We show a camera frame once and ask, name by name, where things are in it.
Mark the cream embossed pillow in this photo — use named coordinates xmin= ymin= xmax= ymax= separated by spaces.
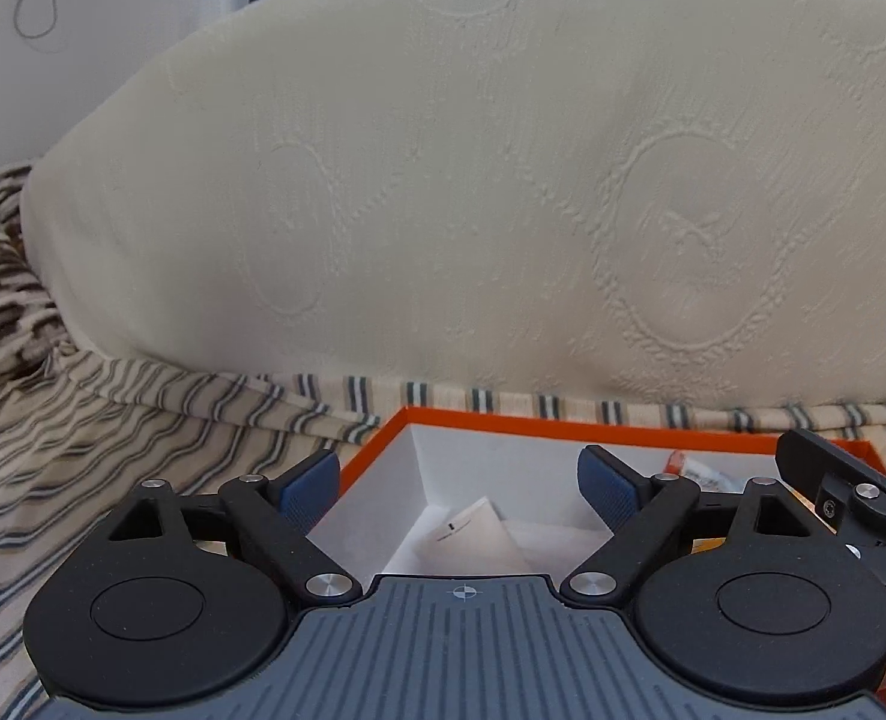
xmin=19 ymin=0 xmax=886 ymax=410

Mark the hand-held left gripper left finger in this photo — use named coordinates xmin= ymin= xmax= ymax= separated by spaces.
xmin=107 ymin=450 xmax=363 ymax=607

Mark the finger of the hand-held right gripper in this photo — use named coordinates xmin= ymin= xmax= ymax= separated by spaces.
xmin=777 ymin=430 xmax=886 ymax=541

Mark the brown striped cloth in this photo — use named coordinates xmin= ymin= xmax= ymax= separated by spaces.
xmin=0 ymin=161 xmax=76 ymax=391

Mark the orange box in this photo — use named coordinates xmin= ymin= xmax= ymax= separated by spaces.
xmin=304 ymin=405 xmax=886 ymax=713

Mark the striped blanket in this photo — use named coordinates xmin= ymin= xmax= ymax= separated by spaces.
xmin=0 ymin=349 xmax=886 ymax=720

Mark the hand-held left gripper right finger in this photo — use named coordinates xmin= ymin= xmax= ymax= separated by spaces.
xmin=559 ymin=445 xmax=815 ymax=608

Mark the white folded paper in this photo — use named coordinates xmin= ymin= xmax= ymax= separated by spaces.
xmin=411 ymin=496 xmax=535 ymax=577

